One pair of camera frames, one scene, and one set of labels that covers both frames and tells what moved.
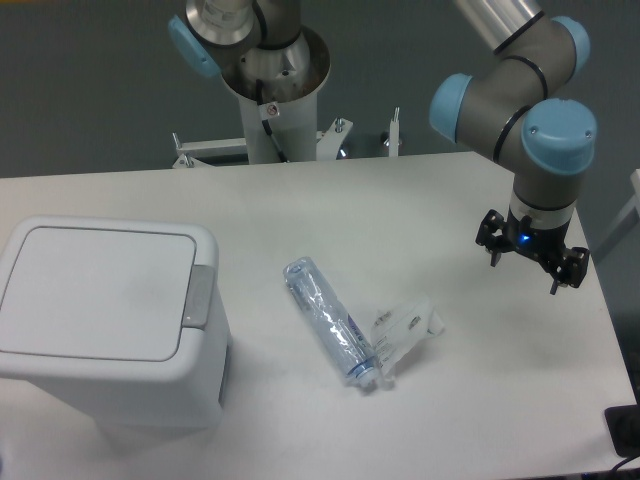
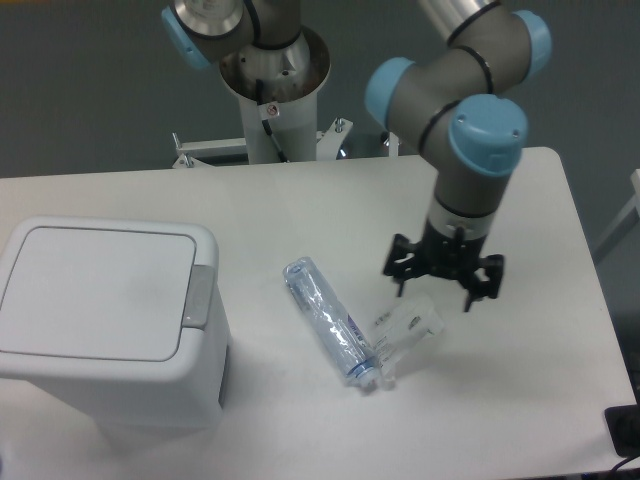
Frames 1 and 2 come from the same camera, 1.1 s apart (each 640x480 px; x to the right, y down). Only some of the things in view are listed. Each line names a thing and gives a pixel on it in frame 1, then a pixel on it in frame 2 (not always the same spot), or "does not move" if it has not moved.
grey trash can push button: (199, 296) does not move
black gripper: (543, 245) -> (456, 258)
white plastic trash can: (124, 320) does not move
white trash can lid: (98, 293) does not move
